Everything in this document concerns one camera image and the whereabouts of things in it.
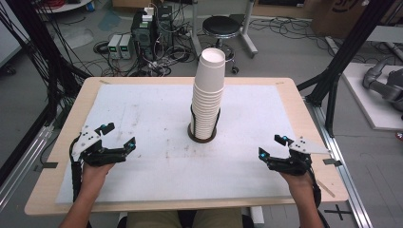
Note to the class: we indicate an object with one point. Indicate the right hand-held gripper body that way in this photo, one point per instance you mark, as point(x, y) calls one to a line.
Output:
point(299, 161)

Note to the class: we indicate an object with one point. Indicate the black metal frame post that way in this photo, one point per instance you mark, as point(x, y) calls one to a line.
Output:
point(348, 50)

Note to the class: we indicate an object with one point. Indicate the stack of white paper cups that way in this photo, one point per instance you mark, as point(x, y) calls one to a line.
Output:
point(209, 88)

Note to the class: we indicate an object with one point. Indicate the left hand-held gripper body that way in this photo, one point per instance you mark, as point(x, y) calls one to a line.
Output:
point(87, 142)

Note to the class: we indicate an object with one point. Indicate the white floor board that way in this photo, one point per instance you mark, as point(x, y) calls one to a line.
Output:
point(370, 104)

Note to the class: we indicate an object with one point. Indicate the person's khaki trouser legs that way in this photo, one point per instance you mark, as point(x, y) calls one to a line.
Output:
point(152, 220)

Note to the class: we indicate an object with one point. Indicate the white table leg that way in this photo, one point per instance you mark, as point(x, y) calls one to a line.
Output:
point(257, 217)

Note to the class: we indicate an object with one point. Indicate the person's left hand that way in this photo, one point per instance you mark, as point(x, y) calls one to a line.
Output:
point(93, 175)

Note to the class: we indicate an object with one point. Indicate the wooden table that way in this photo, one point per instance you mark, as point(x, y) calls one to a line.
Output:
point(316, 186)

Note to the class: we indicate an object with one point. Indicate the black tape cross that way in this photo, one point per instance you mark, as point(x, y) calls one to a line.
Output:
point(338, 212)

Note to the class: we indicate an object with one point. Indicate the black round stool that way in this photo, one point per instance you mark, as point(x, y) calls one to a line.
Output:
point(220, 27)

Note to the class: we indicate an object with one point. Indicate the black tape strip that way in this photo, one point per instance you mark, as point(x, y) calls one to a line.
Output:
point(332, 162)
point(50, 165)

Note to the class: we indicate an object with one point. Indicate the grey bench power supply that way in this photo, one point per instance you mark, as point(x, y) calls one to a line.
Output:
point(125, 46)
point(114, 46)

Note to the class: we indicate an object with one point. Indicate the aluminium rail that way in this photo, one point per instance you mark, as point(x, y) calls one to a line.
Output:
point(342, 177)
point(22, 164)

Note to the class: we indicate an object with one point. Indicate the person's right hand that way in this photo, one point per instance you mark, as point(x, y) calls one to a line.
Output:
point(299, 182)

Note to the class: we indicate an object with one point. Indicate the white table mat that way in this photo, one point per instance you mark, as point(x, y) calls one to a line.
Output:
point(152, 152)

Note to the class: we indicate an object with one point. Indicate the cardboard box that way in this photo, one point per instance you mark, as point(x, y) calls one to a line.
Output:
point(342, 15)

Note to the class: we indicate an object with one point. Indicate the black computer tower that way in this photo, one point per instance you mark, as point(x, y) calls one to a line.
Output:
point(142, 34)

